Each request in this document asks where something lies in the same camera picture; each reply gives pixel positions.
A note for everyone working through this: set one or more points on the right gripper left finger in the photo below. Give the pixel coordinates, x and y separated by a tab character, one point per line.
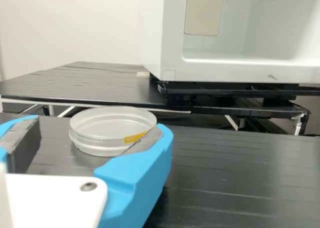
17	143

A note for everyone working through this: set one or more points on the white incubator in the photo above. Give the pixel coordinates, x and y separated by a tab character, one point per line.
170	38

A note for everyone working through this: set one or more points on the petri dish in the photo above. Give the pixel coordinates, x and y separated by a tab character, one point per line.
105	120

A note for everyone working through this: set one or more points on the black platform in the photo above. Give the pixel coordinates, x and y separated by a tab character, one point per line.
250	111
237	175
75	88

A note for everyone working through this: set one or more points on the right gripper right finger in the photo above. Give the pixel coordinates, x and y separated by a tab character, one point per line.
140	178

